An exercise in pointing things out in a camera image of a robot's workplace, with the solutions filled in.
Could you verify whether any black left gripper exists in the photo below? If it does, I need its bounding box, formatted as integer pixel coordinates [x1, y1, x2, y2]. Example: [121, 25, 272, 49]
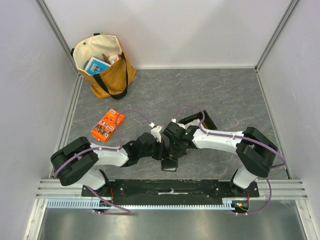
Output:
[139, 137, 171, 161]

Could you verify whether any black leather card holder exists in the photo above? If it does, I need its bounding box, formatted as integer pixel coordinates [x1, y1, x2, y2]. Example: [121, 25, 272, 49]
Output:
[161, 156, 178, 172]

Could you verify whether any black plastic card tray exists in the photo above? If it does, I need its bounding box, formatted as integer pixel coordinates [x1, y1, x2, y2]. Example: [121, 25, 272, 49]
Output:
[178, 110, 218, 131]

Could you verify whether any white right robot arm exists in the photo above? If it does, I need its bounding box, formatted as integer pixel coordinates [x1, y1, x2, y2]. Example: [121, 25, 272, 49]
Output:
[163, 122, 278, 197]

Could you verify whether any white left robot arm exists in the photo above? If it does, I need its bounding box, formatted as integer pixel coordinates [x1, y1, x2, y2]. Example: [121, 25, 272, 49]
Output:
[50, 132, 165, 197]

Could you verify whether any orange printed box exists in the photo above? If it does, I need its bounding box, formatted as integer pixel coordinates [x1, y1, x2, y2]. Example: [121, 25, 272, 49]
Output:
[90, 108, 125, 142]

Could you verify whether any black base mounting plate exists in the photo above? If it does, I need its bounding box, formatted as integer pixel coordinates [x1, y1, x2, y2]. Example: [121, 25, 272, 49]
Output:
[95, 179, 260, 199]

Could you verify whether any mustard tote bag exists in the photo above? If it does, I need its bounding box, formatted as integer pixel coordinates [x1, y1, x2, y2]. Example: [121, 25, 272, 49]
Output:
[70, 33, 136, 100]

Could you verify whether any blue book in bag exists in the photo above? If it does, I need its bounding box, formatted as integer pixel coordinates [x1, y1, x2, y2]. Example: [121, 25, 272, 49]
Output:
[84, 56, 111, 75]

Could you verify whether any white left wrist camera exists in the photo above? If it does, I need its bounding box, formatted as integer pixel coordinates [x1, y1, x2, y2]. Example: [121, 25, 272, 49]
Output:
[149, 122, 163, 143]

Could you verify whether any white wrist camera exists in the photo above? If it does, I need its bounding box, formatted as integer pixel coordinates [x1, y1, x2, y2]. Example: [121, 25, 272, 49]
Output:
[171, 118, 187, 130]
[149, 122, 163, 143]

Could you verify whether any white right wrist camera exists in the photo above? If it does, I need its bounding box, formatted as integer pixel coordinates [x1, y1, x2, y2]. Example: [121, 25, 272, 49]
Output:
[171, 118, 187, 130]

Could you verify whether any grey slotted cable duct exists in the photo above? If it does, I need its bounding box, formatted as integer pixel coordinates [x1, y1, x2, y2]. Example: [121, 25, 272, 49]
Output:
[46, 198, 237, 210]

